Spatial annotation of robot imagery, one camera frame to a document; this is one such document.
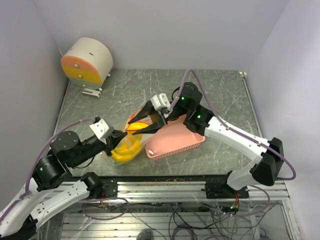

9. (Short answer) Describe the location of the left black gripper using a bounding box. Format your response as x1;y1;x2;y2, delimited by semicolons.
69;128;128;167

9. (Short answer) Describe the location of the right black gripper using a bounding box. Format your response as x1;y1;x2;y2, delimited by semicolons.
128;101;190;135

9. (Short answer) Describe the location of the yellow toy banana bunch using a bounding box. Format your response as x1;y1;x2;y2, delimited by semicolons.
111;135;144;164

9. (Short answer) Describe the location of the clear zip bag red zipper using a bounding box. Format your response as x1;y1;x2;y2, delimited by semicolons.
109;107;155;166

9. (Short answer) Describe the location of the pink plastic basket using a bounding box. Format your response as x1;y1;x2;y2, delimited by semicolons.
145;115;206;160

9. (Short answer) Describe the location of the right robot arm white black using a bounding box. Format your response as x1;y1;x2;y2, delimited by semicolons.
128;82;284;199

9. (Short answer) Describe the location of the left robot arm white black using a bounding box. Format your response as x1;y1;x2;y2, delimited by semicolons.
0;130;127;240

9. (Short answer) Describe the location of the white metal latch piece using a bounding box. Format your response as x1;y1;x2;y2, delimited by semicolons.
82;88;101;99

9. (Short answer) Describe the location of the round cream drawer box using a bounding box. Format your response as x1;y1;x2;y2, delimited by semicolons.
60;37;114;91

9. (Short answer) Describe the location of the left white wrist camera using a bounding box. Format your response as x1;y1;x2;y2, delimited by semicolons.
89;119;114;140

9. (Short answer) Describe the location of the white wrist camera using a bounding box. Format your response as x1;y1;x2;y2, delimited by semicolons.
150;93;171;113
89;119;114;140

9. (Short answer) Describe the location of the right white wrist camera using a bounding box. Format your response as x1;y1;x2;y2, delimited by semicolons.
150;93;171;113

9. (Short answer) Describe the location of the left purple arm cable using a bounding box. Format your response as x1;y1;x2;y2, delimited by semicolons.
0;117;97;223

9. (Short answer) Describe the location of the aluminium mounting rail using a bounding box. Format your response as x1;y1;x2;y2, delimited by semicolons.
44;179;291;201

